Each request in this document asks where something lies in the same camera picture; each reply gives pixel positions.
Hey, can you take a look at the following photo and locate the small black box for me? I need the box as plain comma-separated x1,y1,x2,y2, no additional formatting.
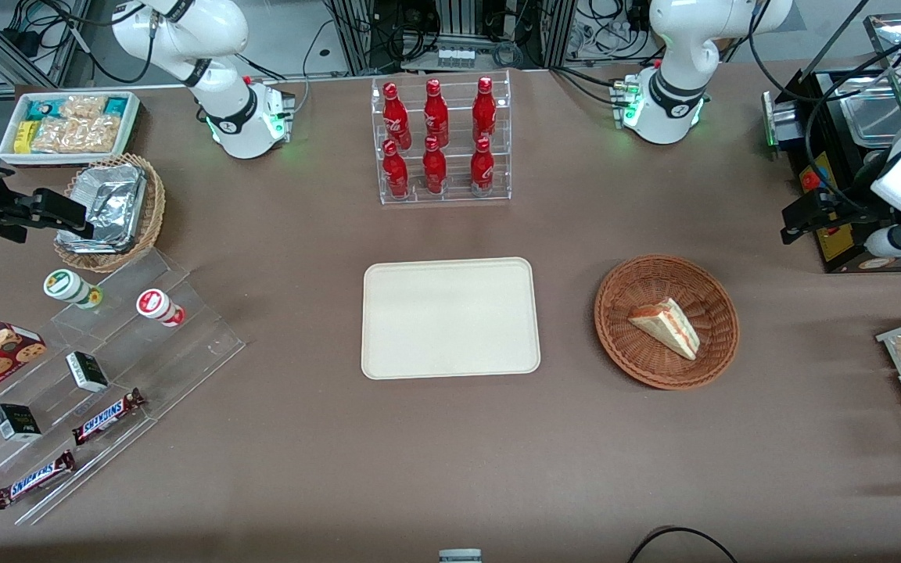
0,403,43,443
66,351,110,393

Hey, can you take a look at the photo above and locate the green lid cup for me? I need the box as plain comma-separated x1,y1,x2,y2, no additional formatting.
43,269,104,310

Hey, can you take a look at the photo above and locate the cream plastic tray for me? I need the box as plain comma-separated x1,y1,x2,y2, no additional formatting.
361,257,541,381

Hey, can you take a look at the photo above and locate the brown round wicker basket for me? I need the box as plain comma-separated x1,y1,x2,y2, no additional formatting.
594,254,740,390

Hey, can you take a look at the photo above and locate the clear acrylic stepped shelf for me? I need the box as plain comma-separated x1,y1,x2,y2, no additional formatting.
0,249,247,527

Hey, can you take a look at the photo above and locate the Snickers chocolate bar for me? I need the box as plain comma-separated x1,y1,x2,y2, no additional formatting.
0,450,77,511
71,388,147,447

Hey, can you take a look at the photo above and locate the white rectangular snack tray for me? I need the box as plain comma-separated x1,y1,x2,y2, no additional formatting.
0,91,142,168

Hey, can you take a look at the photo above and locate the red cola bottle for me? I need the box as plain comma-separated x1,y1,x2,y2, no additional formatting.
472,77,498,144
469,137,496,194
382,82,413,150
422,136,449,195
423,78,451,149
382,140,411,199

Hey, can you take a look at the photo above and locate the black cable loop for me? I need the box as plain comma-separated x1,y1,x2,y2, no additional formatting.
626,526,740,563

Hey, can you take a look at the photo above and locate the small clear cracker bag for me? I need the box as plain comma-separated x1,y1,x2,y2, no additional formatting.
59,95,108,120

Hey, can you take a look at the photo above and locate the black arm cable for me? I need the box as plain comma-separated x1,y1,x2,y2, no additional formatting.
748,0,901,216

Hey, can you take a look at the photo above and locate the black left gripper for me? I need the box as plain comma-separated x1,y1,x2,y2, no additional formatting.
781,147,901,246

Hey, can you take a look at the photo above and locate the large clear cracker bag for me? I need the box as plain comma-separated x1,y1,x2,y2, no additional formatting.
31,115,122,155

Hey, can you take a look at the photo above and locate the tan wicker basket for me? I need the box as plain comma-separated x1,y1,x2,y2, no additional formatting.
53,153,167,274

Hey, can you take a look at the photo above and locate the aluminium equipment rack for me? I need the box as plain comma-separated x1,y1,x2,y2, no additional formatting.
324,0,580,77

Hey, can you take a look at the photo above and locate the triangular sandwich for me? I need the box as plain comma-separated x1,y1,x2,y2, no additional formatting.
627,298,702,361

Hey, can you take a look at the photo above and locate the clear acrylic bottle rack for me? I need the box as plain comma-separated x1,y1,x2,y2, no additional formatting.
371,70,512,206

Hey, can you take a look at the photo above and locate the red lid cup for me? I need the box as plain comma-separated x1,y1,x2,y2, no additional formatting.
135,289,186,328

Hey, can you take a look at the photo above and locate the black hot food warmer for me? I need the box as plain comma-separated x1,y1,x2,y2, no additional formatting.
762,12,901,274

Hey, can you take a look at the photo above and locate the silver foil container stack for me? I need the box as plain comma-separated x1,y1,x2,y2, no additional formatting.
56,163,148,255

